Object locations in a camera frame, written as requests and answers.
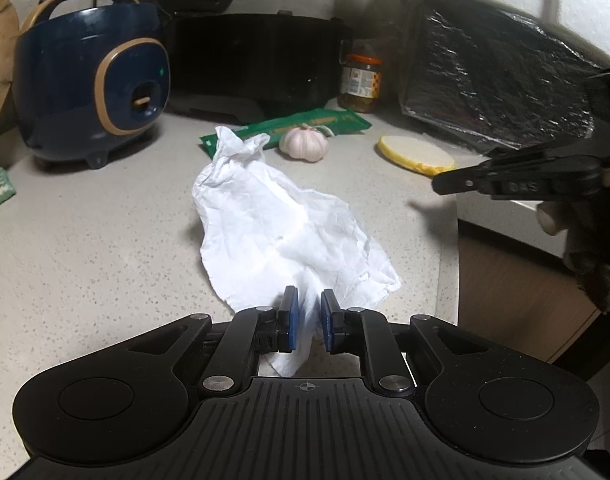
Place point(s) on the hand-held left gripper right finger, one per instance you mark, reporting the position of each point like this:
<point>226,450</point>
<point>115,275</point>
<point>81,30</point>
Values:
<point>329,322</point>

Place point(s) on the plastic-wrapped black oven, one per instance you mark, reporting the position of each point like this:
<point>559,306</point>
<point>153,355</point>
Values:
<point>485,75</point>

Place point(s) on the garlic bulb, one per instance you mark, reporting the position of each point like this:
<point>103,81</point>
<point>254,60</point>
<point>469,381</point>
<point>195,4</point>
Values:
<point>302,143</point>

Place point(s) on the yellow round sponge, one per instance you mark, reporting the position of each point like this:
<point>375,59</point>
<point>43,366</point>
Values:
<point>415,153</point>

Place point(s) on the wooden cabinet door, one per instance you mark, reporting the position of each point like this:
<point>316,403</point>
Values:
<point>510,300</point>

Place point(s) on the black rice cooker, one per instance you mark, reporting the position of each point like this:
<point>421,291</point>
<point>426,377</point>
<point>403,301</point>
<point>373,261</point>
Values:
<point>250,60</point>

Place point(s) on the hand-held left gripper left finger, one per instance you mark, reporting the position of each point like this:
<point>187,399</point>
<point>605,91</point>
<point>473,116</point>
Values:
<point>291,322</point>

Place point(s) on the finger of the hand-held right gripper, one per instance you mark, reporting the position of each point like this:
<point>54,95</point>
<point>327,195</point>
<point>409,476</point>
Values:
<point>545,152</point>
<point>522,182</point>

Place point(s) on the person's right hand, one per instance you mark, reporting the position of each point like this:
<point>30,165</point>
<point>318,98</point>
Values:
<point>550,220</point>

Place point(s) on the blue rice cooker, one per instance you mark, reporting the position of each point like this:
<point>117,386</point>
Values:
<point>70,85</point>

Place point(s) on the green flat packet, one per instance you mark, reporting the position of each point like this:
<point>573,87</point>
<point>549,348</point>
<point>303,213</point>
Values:
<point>337,122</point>

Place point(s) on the white tissue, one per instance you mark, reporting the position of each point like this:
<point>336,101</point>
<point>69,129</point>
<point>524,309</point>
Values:
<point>285,220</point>

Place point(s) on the glass jar with orange lid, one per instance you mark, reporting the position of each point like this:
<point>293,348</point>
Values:
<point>360,85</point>

